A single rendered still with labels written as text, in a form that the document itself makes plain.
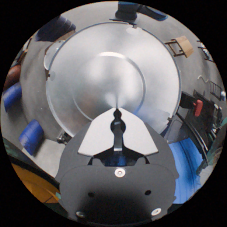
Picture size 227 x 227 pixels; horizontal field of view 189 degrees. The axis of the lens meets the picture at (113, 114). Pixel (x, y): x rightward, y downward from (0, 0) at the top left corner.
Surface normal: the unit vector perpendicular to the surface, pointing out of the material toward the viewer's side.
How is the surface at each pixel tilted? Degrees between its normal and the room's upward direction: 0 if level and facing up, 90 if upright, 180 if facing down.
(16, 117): 90
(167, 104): 5
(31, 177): 90
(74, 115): 5
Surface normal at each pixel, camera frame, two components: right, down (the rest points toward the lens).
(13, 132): 1.00, 0.00
